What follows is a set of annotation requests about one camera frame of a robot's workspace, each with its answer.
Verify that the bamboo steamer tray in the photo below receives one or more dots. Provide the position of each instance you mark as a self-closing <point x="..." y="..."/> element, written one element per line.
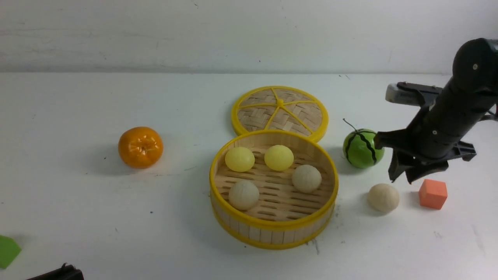
<point x="283" y="217"/>

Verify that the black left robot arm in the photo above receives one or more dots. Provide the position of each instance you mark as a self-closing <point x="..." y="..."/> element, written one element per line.
<point x="65" y="272"/>

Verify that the white bun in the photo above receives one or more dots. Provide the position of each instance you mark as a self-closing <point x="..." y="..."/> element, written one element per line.
<point x="243" y="195"/>
<point x="306" y="178"/>
<point x="383" y="198"/>

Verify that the orange toy tangerine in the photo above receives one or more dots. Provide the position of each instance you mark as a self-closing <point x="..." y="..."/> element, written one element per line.
<point x="140" y="147"/>

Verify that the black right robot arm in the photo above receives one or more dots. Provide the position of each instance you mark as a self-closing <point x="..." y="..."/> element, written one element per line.
<point x="475" y="70"/>

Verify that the yellow bun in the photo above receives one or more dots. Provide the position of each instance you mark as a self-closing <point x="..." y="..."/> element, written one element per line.
<point x="240" y="159"/>
<point x="279" y="158"/>

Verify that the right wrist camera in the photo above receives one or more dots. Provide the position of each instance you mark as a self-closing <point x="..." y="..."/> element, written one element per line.
<point x="411" y="94"/>

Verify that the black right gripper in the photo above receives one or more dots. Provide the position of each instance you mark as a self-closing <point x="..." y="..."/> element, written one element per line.
<point x="433" y="137"/>

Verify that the green toy watermelon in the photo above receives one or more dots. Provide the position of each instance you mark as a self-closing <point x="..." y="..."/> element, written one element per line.
<point x="359" y="148"/>

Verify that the bamboo steamer lid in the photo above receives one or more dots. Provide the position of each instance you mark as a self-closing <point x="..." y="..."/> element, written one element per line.
<point x="280" y="108"/>

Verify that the green foam cube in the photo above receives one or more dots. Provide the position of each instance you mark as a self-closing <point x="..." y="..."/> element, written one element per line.
<point x="9" y="250"/>

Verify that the orange foam cube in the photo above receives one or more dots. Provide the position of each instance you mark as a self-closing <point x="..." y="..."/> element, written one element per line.
<point x="433" y="194"/>

